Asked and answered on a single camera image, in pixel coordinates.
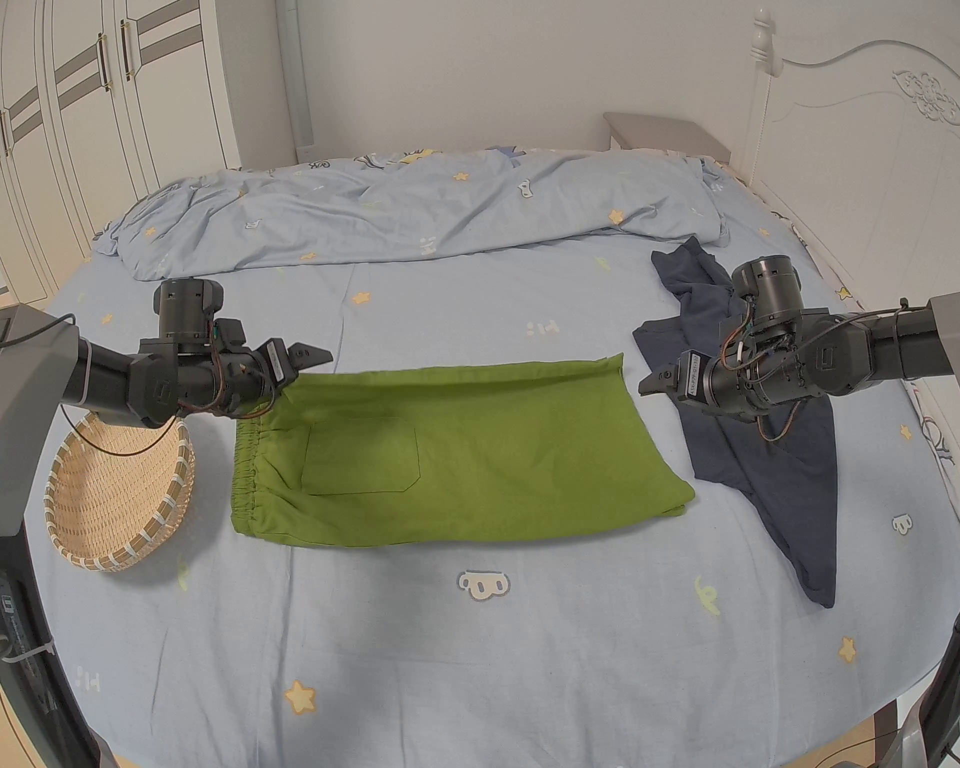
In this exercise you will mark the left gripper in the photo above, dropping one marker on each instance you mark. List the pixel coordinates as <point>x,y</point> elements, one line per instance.
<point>255,382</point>

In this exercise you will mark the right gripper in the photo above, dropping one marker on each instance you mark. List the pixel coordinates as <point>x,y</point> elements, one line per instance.
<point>720,386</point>

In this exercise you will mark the green shorts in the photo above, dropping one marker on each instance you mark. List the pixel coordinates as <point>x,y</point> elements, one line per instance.
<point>487,450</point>

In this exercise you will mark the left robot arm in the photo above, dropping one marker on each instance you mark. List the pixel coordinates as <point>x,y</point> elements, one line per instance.
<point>37,420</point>

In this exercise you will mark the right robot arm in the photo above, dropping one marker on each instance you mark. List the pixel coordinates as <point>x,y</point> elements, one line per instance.
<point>847,360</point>

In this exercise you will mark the dark blue garment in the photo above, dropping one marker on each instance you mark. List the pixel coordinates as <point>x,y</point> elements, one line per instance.
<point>795,487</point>

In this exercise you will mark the round woven basket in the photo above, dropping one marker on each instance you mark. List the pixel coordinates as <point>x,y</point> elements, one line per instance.
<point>112,510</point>

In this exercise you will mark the pale blue quilt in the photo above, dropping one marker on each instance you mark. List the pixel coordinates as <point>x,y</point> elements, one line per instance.
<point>390,217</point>

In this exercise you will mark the grey bedside table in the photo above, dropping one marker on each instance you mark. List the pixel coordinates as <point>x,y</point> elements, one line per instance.
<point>660,135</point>

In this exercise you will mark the white wardrobe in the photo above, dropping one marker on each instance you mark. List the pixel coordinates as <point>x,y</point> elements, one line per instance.
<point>97,150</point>

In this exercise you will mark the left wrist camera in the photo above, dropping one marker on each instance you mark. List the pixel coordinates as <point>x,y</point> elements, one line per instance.
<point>229,335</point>

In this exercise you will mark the pale grey wall pipe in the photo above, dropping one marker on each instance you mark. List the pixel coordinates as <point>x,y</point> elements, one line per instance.
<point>296,75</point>

